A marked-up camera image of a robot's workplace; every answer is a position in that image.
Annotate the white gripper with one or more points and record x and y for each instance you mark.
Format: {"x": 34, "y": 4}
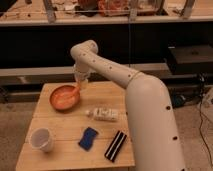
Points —
{"x": 81, "y": 78}

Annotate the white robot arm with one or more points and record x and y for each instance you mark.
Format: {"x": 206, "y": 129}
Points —
{"x": 151, "y": 120}

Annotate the orange ceramic bowl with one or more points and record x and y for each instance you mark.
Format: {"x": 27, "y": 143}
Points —
{"x": 64, "y": 97}

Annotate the white plastic bottle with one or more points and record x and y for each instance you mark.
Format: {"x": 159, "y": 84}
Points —
{"x": 103, "y": 114}

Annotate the blue sponge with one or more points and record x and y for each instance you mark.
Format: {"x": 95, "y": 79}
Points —
{"x": 87, "y": 138}

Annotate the white paper cup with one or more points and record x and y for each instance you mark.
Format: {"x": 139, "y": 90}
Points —
{"x": 41, "y": 139}

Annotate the wooden table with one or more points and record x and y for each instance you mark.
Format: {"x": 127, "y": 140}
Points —
{"x": 67, "y": 129}

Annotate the metal shelf rack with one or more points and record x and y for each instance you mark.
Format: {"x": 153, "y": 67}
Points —
{"x": 34, "y": 51}

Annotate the black box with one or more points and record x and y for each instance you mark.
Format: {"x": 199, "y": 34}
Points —
{"x": 190, "y": 59}

